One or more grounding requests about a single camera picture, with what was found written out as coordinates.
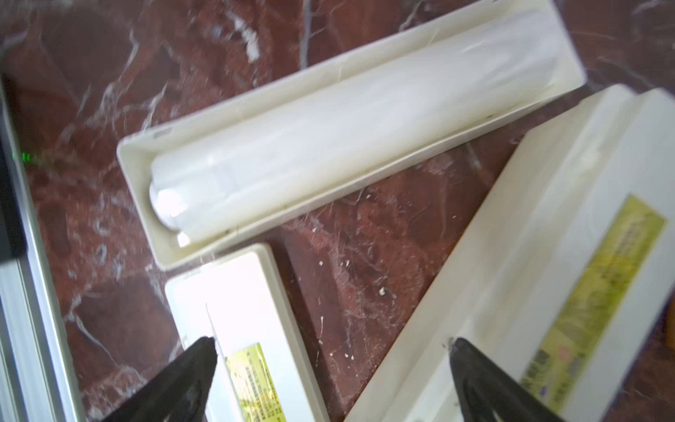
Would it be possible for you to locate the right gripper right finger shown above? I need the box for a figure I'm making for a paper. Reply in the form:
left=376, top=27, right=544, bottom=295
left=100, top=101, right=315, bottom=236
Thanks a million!
left=449, top=338, right=562, bottom=422

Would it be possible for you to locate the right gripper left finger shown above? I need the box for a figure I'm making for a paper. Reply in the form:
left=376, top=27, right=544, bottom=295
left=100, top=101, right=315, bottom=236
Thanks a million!
left=105, top=337, right=218, bottom=421

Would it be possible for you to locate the plastic wrap roll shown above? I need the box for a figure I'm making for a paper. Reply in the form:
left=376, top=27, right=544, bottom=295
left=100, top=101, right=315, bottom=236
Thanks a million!
left=149, top=11, right=560, bottom=244

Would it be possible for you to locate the cream dispenser base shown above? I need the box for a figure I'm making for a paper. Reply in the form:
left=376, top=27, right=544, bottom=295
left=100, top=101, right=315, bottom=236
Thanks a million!
left=117, top=1, right=587, bottom=271

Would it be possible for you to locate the cream wrap dispenser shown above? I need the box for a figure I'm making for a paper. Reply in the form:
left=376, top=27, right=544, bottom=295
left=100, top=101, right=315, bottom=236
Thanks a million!
left=347, top=84, right=674, bottom=421

